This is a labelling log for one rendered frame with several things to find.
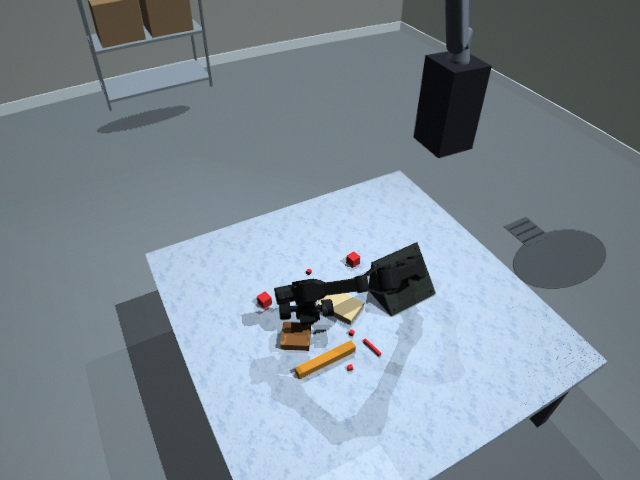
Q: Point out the red cylinder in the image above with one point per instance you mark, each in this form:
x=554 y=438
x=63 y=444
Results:
x=372 y=347

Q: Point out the orange long rectangular bar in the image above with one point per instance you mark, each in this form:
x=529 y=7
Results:
x=325 y=359

